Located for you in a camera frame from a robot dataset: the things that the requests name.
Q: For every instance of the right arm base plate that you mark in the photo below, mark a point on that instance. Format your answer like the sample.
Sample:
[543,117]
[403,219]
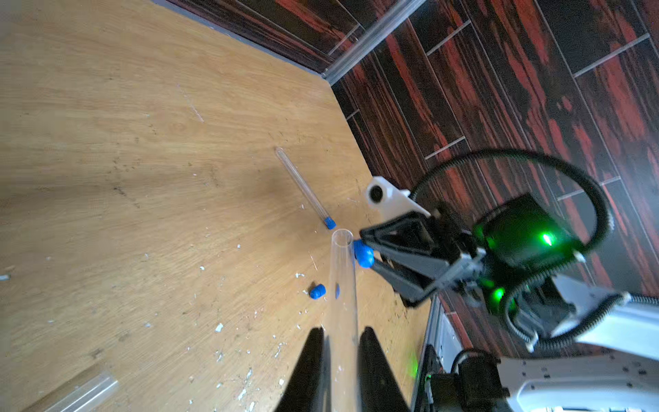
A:
[434,389]

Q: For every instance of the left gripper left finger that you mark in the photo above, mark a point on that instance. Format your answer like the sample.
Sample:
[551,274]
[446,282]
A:
[305,389]

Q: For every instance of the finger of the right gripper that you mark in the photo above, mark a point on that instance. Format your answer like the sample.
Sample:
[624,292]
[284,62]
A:
[412,276]
[425,245]

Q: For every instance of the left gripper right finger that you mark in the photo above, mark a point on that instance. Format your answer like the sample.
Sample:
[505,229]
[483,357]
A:
[379,390]

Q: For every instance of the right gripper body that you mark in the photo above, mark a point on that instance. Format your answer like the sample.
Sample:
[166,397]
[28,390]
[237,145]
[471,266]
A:
[462,253]

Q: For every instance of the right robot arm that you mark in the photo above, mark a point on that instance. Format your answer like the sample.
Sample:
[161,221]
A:
[589,348]

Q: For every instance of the clear test tube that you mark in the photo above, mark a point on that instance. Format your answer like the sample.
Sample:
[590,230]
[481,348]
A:
[302,184]
[342,325]
[87,396]

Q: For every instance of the blue stopper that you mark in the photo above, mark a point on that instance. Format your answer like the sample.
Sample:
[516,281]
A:
[329,223]
[318,291]
[364,255]

